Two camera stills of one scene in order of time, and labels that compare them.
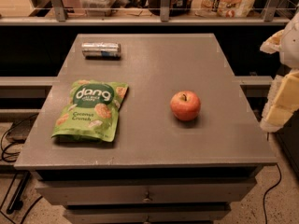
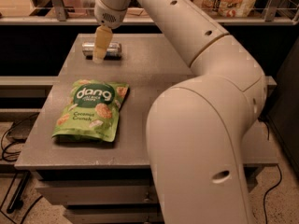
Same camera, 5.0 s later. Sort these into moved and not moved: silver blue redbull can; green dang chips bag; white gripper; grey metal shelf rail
Moved: white gripper
Not moved: grey metal shelf rail; green dang chips bag; silver blue redbull can
